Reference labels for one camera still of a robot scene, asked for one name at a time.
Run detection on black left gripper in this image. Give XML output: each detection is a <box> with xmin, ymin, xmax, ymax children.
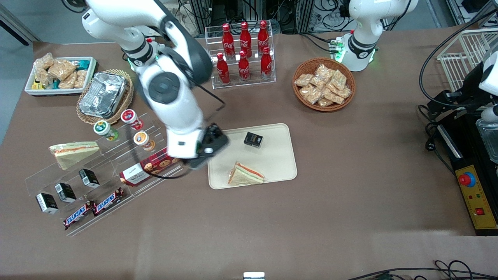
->
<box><xmin>427</xmin><ymin>70</ymin><xmax>487</xmax><ymax>120</ymax></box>

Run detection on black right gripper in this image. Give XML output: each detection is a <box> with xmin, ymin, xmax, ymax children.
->
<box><xmin>186</xmin><ymin>123</ymin><xmax>230</xmax><ymax>170</ymax></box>

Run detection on triangle sandwich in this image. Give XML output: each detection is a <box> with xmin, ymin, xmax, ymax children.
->
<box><xmin>48</xmin><ymin>141</ymin><xmax>100</xmax><ymax>171</ymax></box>
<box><xmin>227</xmin><ymin>161</ymin><xmax>266</xmax><ymax>186</ymax></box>

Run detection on beige plastic tray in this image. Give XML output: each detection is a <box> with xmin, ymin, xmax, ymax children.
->
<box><xmin>207</xmin><ymin>123</ymin><xmax>298</xmax><ymax>190</ymax></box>

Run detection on oval light wicker tray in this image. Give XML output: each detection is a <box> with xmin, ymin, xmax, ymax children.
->
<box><xmin>76</xmin><ymin>69</ymin><xmax>135</xmax><ymax>125</ymax></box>

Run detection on small black box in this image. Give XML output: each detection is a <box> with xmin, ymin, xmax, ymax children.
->
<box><xmin>79</xmin><ymin>168</ymin><xmax>100</xmax><ymax>189</ymax></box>
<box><xmin>244</xmin><ymin>132</ymin><xmax>264</xmax><ymax>149</ymax></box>
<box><xmin>54</xmin><ymin>182</ymin><xmax>77</xmax><ymax>203</ymax></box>
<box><xmin>35</xmin><ymin>193</ymin><xmax>59</xmax><ymax>215</ymax></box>

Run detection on black equipment base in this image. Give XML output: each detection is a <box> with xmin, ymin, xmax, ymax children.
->
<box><xmin>435</xmin><ymin>112</ymin><xmax>498</xmax><ymax>236</ymax></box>

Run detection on clear plastic container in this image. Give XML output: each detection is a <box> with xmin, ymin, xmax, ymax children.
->
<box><xmin>476</xmin><ymin>118</ymin><xmax>498</xmax><ymax>164</ymax></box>

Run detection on clear acrylic bottle rack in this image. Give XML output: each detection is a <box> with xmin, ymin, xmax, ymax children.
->
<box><xmin>205</xmin><ymin>23</ymin><xmax>276</xmax><ymax>90</ymax></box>

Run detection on red cola bottle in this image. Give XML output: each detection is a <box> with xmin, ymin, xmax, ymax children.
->
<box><xmin>238</xmin><ymin>51</ymin><xmax>251</xmax><ymax>82</ymax></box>
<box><xmin>216</xmin><ymin>53</ymin><xmax>230</xmax><ymax>85</ymax></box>
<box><xmin>239</xmin><ymin>21</ymin><xmax>253</xmax><ymax>58</ymax></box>
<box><xmin>260</xmin><ymin>47</ymin><xmax>273</xmax><ymax>80</ymax></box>
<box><xmin>257</xmin><ymin>20</ymin><xmax>270</xmax><ymax>56</ymax></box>
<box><xmin>222</xmin><ymin>23</ymin><xmax>235</xmax><ymax>60</ymax></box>

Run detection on orange lid yogurt cup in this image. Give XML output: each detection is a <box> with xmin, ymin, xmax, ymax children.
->
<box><xmin>133</xmin><ymin>131</ymin><xmax>156</xmax><ymax>151</ymax></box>

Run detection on red plaid cookie box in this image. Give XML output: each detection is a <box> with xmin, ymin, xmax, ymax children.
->
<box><xmin>119</xmin><ymin>147</ymin><xmax>183</xmax><ymax>187</ymax></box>

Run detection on red lid yogurt cup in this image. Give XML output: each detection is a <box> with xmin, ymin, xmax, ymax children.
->
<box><xmin>121</xmin><ymin>109</ymin><xmax>144</xmax><ymax>131</ymax></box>

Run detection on yellow emergency stop control box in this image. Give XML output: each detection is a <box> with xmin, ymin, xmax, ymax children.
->
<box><xmin>455</xmin><ymin>165</ymin><xmax>498</xmax><ymax>231</ymax></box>

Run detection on clear acrylic stepped shelf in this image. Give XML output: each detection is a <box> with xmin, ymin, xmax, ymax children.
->
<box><xmin>24</xmin><ymin>112</ymin><xmax>184</xmax><ymax>237</ymax></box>

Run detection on round brown wicker basket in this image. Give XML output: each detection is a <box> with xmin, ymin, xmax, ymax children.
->
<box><xmin>292</xmin><ymin>58</ymin><xmax>356</xmax><ymax>112</ymax></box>

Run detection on beige cloth bag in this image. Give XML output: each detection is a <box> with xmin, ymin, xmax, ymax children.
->
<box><xmin>180</xmin><ymin>6</ymin><xmax>203</xmax><ymax>39</ymax></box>

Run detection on green lid yogurt cup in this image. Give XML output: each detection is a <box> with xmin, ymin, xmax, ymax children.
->
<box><xmin>93</xmin><ymin>120</ymin><xmax>119</xmax><ymax>142</ymax></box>

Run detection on silver foil container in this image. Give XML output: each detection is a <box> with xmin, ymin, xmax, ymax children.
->
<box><xmin>79</xmin><ymin>72</ymin><xmax>129</xmax><ymax>119</ymax></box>

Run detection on snickers chocolate bar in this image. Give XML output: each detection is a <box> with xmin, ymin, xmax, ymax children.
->
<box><xmin>92</xmin><ymin>187</ymin><xmax>125</xmax><ymax>217</ymax></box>
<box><xmin>63</xmin><ymin>201</ymin><xmax>96</xmax><ymax>230</ymax></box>

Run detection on white rectangular bin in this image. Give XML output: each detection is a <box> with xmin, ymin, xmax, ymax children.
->
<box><xmin>24</xmin><ymin>56</ymin><xmax>98</xmax><ymax>96</ymax></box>

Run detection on thick black cable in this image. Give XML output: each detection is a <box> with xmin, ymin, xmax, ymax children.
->
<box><xmin>419</xmin><ymin>10</ymin><xmax>498</xmax><ymax>110</ymax></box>

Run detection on black cable with plug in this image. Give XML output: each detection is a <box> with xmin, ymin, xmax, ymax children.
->
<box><xmin>417</xmin><ymin>104</ymin><xmax>456</xmax><ymax>176</ymax></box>

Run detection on white wire basket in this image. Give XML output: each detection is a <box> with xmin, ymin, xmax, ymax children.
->
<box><xmin>437</xmin><ymin>28</ymin><xmax>498</xmax><ymax>92</ymax></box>

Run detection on black floor cables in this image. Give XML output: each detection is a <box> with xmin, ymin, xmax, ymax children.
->
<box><xmin>345</xmin><ymin>259</ymin><xmax>498</xmax><ymax>280</ymax></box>

